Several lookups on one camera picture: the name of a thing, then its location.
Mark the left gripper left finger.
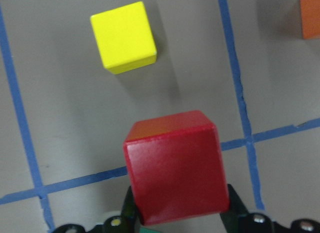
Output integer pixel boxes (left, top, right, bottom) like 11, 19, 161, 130
120, 186, 140, 225

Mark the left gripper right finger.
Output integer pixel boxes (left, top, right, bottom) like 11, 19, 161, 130
219, 184, 250, 226

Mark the red block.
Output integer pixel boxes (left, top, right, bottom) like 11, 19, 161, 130
123, 110, 230, 226

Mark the green block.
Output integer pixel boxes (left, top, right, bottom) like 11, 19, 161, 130
139, 227, 158, 233

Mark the yellow block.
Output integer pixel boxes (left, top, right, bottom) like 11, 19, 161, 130
90, 1, 157, 75

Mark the orange block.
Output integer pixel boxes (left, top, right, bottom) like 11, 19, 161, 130
299, 0, 320, 40

